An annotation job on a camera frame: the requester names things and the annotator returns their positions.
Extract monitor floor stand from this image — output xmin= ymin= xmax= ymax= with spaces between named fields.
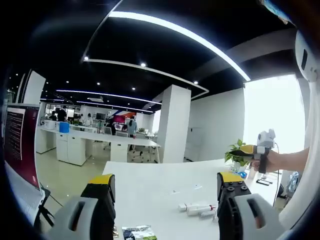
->
xmin=33 ymin=182 xmax=64 ymax=227

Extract green black skincare sachet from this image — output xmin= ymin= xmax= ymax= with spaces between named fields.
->
xmin=131 ymin=224 xmax=158 ymax=240

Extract white chest device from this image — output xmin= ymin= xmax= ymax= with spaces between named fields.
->
xmin=294 ymin=29 xmax=320 ymax=83

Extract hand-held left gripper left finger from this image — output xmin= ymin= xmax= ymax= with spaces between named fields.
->
xmin=46 ymin=173 xmax=117 ymax=240

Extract potted green plant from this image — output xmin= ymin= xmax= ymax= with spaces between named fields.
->
xmin=224 ymin=138 xmax=252 ymax=173

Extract long white office desk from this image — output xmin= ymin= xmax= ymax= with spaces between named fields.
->
xmin=36 ymin=124 xmax=161 ymax=166

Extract light blue bag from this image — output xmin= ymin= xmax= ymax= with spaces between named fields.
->
xmin=285 ymin=171 xmax=300 ymax=194

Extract person's right hand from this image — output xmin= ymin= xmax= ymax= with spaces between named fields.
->
xmin=249 ymin=149 xmax=279 ymax=174

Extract dark blue skincare sachet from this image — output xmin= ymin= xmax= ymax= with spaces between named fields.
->
xmin=121 ymin=225 xmax=137 ymax=240

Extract white skincare bottle red collar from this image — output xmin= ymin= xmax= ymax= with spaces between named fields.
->
xmin=186 ymin=202 xmax=218 ymax=217

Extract dark computer monitor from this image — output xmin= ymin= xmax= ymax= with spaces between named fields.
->
xmin=2 ymin=104 xmax=41 ymax=190

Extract blue storage box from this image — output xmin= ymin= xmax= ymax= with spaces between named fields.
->
xmin=58 ymin=121 xmax=71 ymax=134

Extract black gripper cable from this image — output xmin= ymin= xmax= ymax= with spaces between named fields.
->
xmin=272 ymin=141 xmax=284 ymax=207

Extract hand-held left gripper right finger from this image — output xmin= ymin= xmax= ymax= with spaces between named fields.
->
xmin=216 ymin=171 xmax=287 ymax=240

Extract long ceiling light strip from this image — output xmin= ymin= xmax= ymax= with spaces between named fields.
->
xmin=108 ymin=10 xmax=252 ymax=82

